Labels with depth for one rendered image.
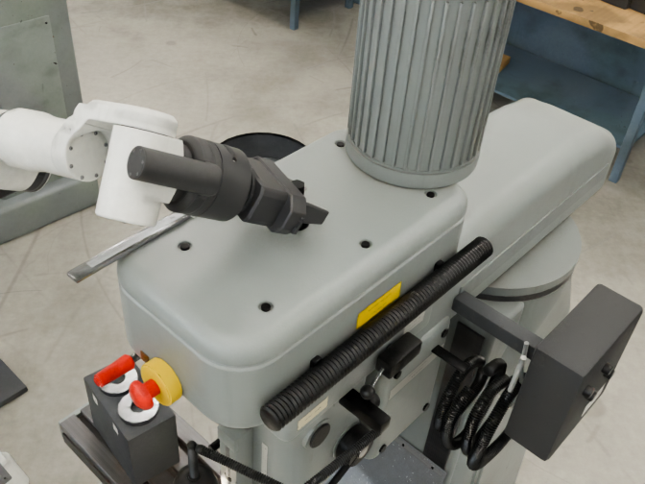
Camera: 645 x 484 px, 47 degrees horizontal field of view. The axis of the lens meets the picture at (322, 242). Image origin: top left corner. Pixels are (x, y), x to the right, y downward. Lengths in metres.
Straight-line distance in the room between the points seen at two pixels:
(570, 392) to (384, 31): 0.56
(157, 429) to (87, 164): 0.98
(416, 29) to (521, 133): 0.60
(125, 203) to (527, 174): 0.81
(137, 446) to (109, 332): 1.73
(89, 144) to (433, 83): 0.42
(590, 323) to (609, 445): 2.18
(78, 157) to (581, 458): 2.68
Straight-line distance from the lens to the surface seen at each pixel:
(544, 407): 1.17
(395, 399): 1.29
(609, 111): 5.05
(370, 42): 1.00
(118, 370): 1.05
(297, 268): 0.91
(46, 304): 3.64
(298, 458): 1.19
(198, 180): 0.78
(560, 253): 1.55
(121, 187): 0.79
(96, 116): 0.83
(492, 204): 1.29
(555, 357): 1.11
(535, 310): 1.52
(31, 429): 3.20
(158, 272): 0.91
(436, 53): 0.96
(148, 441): 1.77
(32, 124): 0.92
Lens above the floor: 2.50
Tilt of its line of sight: 40 degrees down
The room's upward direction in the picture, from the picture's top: 5 degrees clockwise
